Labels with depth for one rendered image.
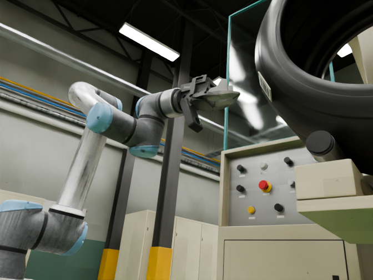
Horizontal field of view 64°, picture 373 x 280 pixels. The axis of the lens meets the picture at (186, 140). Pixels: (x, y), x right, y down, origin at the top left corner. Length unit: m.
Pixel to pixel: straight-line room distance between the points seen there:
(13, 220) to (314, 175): 1.07
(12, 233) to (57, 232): 0.16
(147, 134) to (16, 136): 7.96
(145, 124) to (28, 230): 0.63
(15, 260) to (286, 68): 1.10
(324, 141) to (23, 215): 1.08
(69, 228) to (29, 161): 7.39
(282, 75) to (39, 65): 9.32
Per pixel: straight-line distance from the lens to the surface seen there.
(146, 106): 0.99
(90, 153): 1.39
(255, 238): 1.32
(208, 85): 0.88
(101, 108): 0.89
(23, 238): 1.31
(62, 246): 1.36
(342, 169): 0.52
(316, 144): 0.54
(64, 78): 9.80
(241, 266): 1.33
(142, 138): 0.92
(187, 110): 0.87
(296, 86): 0.61
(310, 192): 0.52
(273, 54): 0.68
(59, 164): 8.83
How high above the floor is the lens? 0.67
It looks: 25 degrees up
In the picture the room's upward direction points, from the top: 6 degrees clockwise
